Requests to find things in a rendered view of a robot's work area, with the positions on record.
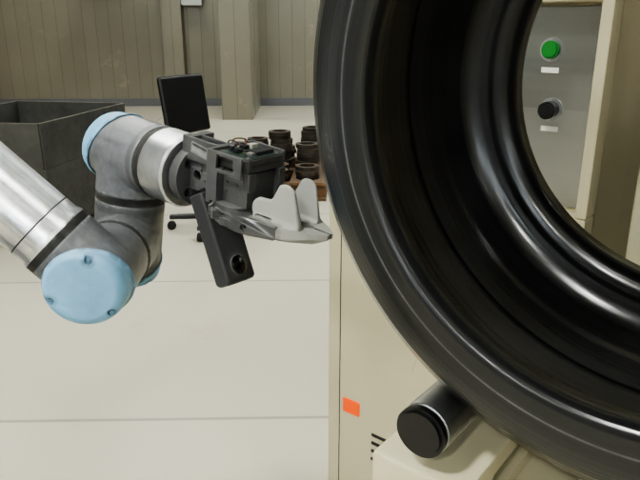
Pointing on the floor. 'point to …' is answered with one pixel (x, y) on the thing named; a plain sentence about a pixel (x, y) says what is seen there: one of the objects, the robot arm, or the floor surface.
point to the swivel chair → (184, 113)
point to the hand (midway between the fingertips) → (320, 240)
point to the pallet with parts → (305, 155)
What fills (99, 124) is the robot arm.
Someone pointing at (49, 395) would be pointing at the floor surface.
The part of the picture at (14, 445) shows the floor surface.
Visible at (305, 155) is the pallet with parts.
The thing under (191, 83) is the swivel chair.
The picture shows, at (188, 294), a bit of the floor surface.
